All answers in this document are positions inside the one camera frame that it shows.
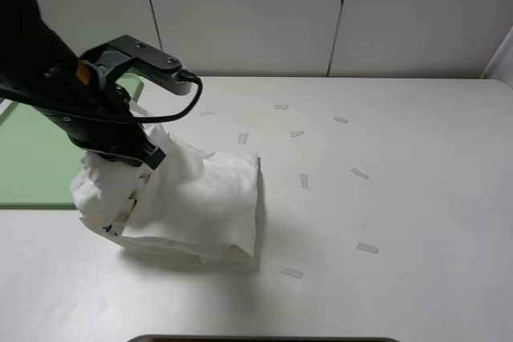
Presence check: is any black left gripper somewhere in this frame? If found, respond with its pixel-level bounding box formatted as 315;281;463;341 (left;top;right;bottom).
35;59;166;170

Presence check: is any white short sleeve t-shirt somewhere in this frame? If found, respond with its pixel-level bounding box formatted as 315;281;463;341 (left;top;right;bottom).
71;123;259;263

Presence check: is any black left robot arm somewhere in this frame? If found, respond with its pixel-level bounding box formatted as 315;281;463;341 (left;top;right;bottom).
1;0;165;170

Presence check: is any green plastic tray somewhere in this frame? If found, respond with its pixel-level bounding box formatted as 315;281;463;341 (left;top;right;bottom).
0;73;144;211

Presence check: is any white tape piece middle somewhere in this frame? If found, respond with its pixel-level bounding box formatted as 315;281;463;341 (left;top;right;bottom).
289;131;305;138

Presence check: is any white tape piece centre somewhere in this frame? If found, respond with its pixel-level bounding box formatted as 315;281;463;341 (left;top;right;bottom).
300;174;309;189

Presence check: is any white tape piece front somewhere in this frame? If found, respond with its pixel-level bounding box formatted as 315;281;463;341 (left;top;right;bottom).
281;266;303;279

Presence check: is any white tape piece rear-right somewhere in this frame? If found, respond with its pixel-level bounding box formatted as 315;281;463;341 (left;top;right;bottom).
333;116;349;124

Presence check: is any white tape piece right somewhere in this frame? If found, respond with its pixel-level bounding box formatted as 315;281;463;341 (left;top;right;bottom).
351;168;369;179

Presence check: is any white tape piece front-right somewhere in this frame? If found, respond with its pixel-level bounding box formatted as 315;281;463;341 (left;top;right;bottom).
357;242;378;254

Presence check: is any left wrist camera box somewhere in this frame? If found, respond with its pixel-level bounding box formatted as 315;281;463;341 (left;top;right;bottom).
80;34;192;96

